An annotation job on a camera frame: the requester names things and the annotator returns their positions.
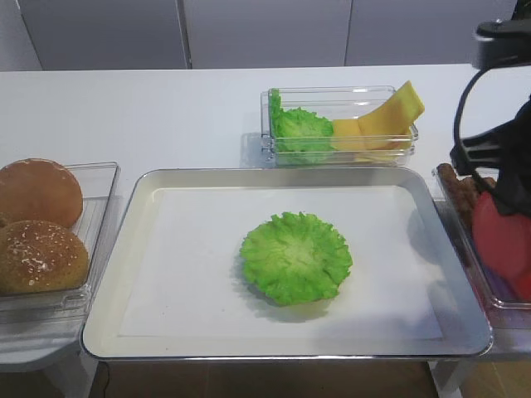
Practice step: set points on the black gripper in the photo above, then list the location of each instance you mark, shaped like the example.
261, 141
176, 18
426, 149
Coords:
506, 148

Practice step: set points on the red tomato slice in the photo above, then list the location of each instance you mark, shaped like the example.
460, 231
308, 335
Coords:
515, 286
503, 242

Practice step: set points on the upright yellow cheese slice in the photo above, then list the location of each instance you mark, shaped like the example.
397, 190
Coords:
395, 115

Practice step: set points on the flat yellow cheese slice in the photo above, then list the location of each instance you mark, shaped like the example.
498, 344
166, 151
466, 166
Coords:
348, 136

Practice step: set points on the clear lettuce and cheese container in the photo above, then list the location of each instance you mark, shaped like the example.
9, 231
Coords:
339, 102

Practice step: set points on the brown meat patty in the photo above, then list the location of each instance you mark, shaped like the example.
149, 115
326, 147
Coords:
477, 184
463, 193

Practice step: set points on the leftmost brown meat patty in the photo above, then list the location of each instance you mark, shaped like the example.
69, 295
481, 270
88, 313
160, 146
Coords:
463, 193

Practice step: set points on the clear patty and tomato container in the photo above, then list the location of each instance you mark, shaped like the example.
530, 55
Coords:
503, 308

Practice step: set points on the green lettuce in container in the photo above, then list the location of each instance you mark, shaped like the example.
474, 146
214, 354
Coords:
298, 130

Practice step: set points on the green lettuce leaf on tray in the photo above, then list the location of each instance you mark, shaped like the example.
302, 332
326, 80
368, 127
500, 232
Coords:
296, 258

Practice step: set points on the silver metal baking tray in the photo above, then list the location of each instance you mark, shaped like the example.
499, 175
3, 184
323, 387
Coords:
173, 285

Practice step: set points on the clear plastic bun container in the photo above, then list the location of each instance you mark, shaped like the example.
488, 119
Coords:
96, 228

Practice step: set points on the sesame seed bun top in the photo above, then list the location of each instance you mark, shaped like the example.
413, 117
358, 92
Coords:
41, 256

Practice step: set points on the plain brown bun half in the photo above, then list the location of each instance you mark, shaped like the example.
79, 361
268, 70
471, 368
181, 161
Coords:
37, 189

